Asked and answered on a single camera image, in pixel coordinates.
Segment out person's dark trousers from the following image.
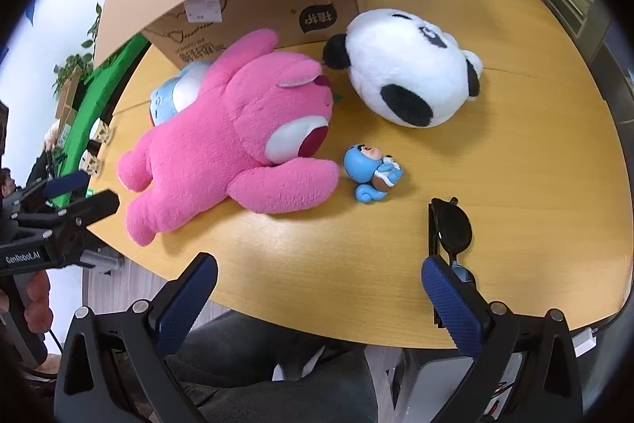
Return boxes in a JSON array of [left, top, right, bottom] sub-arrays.
[[163, 309, 382, 423]]

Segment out black sunglasses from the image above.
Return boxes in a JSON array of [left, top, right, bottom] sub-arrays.
[[427, 196, 479, 329]]

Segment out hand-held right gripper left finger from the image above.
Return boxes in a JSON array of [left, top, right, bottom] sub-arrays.
[[53, 252, 219, 423]]

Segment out pink plush bear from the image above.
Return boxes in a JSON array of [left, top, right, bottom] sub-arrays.
[[117, 28, 340, 248]]

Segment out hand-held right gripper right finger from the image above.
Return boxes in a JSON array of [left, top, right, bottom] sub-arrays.
[[421, 255, 582, 423]]

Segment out light blue plush toy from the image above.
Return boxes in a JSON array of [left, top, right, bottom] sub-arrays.
[[149, 60, 214, 126]]

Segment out wooden desk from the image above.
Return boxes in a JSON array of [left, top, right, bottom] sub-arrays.
[[82, 0, 634, 349]]

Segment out white charger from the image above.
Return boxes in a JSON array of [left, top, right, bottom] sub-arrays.
[[569, 326, 598, 349]]

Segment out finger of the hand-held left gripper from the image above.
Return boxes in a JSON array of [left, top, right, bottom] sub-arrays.
[[20, 171, 91, 206], [52, 190, 121, 235]]

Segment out small blue figurine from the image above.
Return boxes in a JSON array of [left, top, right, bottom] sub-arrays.
[[344, 143, 404, 204]]

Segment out green potted plant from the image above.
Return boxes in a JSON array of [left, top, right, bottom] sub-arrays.
[[52, 4, 102, 99]]

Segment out green chair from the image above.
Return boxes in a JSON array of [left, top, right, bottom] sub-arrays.
[[47, 34, 149, 211]]

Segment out panda plush toy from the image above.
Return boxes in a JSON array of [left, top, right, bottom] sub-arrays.
[[323, 8, 483, 128]]

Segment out wooden letter block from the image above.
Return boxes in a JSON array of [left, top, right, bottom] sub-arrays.
[[89, 120, 115, 145], [80, 153, 105, 176]]

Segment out person's left hand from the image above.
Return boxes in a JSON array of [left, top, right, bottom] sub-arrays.
[[24, 271, 54, 335]]

